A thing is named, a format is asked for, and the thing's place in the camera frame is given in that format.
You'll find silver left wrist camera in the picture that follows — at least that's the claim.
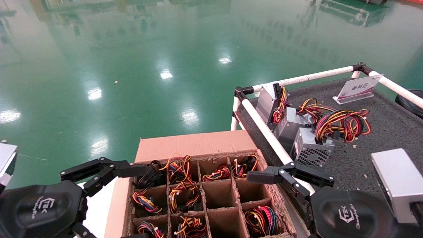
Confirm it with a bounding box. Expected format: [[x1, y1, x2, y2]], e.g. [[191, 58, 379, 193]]
[[0, 140, 18, 189]]

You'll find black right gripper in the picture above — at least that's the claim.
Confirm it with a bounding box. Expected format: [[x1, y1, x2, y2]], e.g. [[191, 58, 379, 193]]
[[247, 162, 399, 238]]

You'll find cable bundle in cell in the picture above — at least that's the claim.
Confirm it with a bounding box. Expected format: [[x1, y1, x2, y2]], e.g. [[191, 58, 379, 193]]
[[232, 154, 259, 180], [202, 164, 232, 182]]

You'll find power supply with black cables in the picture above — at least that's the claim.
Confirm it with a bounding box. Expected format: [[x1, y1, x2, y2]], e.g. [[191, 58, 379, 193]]
[[134, 160, 166, 189]]

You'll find cardboard box with dividers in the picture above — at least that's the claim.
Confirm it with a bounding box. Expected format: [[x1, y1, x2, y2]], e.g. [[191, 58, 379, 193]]
[[104, 130, 298, 238]]

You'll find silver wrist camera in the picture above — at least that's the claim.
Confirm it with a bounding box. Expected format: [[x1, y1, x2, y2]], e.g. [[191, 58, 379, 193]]
[[371, 148, 423, 225], [0, 140, 18, 189]]

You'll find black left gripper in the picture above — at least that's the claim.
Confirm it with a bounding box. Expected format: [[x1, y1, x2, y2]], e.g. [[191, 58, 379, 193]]
[[0, 157, 148, 238]]

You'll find clear acrylic sign stand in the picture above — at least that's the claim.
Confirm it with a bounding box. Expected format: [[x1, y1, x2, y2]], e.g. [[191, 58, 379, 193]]
[[333, 74, 384, 105]]

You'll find white flat panel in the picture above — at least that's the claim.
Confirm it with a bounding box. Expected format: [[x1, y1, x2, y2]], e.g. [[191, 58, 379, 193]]
[[79, 178, 117, 238]]

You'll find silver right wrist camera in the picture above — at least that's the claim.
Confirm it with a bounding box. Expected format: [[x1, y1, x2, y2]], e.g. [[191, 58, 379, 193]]
[[371, 148, 423, 225]]

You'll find black rubber tyre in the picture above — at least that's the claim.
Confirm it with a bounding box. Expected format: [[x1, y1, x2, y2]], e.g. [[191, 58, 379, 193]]
[[395, 89, 423, 119]]

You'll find cable bundle far left cell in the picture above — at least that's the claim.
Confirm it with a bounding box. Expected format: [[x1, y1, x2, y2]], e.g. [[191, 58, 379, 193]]
[[174, 217, 208, 238]]

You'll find cable bundle in top cell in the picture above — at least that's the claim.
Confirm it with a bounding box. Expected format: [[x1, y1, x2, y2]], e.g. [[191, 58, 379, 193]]
[[202, 164, 232, 182]]

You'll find white pipe table frame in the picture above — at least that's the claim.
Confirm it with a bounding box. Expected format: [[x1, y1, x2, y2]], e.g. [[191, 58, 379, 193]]
[[230, 62, 423, 238]]

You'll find cable bundle in right cell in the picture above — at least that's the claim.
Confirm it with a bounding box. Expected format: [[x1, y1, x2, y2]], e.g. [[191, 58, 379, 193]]
[[232, 154, 259, 180]]

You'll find cable bundle top left cell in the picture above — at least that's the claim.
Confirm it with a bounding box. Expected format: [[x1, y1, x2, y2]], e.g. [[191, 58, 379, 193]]
[[169, 181, 203, 214]]

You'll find cable bundle cell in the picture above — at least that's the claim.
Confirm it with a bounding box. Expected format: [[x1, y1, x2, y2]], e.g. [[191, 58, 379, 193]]
[[174, 217, 208, 238], [169, 181, 203, 214]]

